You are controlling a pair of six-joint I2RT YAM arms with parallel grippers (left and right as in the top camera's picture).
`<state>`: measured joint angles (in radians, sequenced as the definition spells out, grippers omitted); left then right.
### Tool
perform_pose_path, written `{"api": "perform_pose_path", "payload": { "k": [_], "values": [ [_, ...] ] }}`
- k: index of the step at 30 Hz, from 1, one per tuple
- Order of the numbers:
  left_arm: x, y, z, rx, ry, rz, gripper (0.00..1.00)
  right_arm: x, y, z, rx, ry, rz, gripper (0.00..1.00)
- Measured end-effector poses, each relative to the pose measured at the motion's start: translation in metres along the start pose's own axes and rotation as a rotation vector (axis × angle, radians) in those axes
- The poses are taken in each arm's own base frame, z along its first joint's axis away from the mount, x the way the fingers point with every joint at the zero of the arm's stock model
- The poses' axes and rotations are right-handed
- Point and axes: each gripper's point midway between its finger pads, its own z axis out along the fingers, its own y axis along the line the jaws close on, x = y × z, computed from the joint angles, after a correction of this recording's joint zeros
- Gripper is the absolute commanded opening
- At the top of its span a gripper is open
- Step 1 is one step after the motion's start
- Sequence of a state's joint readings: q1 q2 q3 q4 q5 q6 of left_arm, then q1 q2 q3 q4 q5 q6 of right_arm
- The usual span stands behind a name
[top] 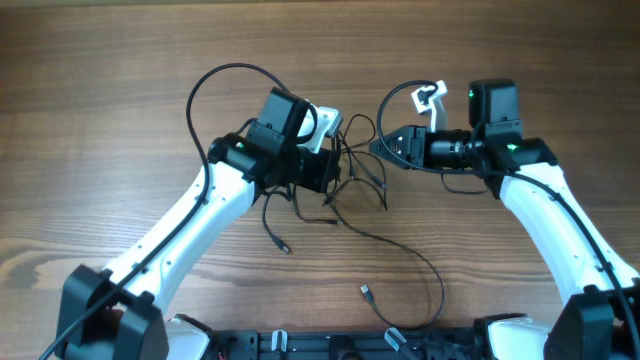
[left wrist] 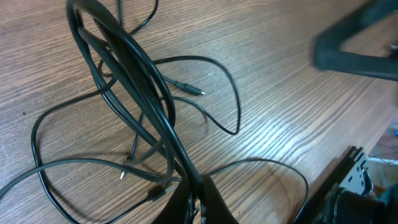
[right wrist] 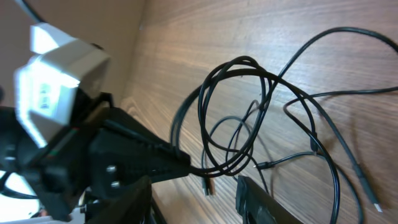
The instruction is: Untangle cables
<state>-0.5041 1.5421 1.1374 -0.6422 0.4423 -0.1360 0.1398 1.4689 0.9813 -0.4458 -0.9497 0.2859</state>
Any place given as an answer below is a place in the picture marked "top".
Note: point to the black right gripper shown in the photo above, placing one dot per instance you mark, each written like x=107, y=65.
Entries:
x=416, y=141

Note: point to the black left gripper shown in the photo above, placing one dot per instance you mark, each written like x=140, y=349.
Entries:
x=327, y=167

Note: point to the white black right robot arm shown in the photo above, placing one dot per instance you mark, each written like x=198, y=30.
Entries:
x=599, y=290

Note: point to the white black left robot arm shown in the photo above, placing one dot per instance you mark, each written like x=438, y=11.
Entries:
x=120, y=311

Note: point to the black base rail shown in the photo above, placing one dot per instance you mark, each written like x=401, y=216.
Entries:
x=434, y=344

